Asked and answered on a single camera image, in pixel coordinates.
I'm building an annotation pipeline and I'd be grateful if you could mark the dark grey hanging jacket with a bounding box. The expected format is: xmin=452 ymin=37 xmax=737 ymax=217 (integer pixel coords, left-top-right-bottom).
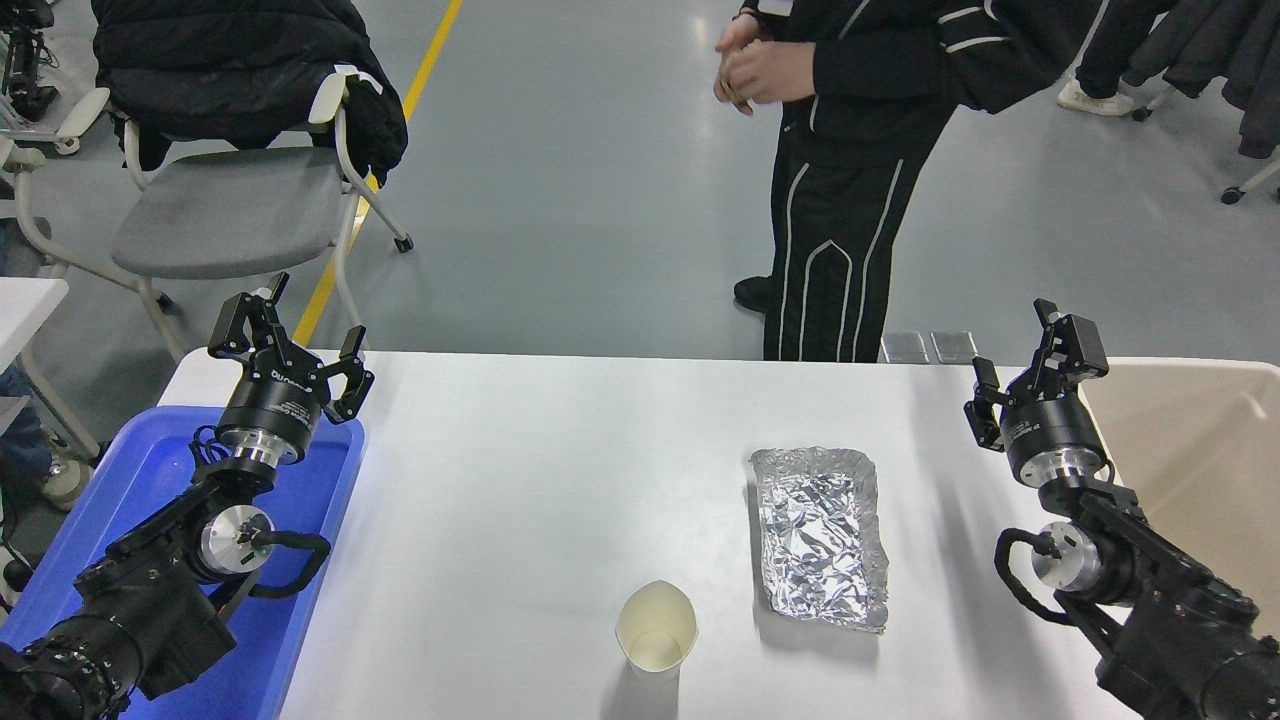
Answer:
xmin=1120 ymin=0 xmax=1280 ymax=161

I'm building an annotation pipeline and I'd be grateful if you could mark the wheeled chair base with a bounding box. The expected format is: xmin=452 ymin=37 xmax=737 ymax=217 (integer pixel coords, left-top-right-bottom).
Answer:
xmin=1130 ymin=85 xmax=1280 ymax=206

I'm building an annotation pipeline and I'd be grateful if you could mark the crumpled silver foil tray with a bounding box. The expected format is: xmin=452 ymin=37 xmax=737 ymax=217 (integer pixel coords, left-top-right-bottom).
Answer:
xmin=749 ymin=447 xmax=891 ymax=635

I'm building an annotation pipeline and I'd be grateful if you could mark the pale paper cup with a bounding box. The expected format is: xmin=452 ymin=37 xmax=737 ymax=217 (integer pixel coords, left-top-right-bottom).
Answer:
xmin=615 ymin=580 xmax=699 ymax=683

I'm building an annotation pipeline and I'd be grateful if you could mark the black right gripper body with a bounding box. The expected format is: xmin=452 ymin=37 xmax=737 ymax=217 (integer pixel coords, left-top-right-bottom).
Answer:
xmin=1000 ymin=385 xmax=1103 ymax=476

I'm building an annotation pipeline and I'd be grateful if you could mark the large pale plastic bin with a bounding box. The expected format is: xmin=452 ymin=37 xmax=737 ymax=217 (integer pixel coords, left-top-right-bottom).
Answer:
xmin=1078 ymin=357 xmax=1280 ymax=641

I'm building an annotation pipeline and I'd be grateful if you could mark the black padded jacket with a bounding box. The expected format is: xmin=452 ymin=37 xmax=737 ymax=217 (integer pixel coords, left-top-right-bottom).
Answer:
xmin=90 ymin=0 xmax=409 ymax=188

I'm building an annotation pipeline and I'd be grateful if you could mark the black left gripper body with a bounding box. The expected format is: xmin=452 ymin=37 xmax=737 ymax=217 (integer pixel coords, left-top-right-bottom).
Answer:
xmin=217 ymin=358 xmax=328 ymax=448

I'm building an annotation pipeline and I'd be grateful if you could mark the black equipment stand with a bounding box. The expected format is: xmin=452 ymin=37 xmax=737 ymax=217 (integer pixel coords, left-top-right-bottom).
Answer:
xmin=0 ymin=0 xmax=59 ymax=123

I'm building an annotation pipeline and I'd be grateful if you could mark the person's hand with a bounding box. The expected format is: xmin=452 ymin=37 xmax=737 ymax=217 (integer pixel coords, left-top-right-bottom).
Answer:
xmin=716 ymin=12 xmax=773 ymax=61
xmin=713 ymin=40 xmax=816 ymax=116

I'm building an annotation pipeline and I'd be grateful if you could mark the small white side table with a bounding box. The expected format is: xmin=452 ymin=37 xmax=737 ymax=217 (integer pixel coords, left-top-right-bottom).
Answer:
xmin=0 ymin=278 xmax=101 ymax=463

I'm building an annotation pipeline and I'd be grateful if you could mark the blue plastic tray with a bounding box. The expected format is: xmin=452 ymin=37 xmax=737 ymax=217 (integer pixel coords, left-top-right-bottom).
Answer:
xmin=0 ymin=405 xmax=366 ymax=720

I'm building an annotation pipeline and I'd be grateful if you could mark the person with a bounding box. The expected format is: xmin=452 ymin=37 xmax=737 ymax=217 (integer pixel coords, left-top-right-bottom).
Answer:
xmin=712 ymin=0 xmax=1111 ymax=363
xmin=0 ymin=365 xmax=96 ymax=511
xmin=1058 ymin=0 xmax=1181 ymax=118

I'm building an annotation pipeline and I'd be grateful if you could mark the grey seat white frame chair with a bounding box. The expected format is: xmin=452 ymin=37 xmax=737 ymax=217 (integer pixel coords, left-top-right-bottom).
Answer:
xmin=0 ymin=65 xmax=416 ymax=363

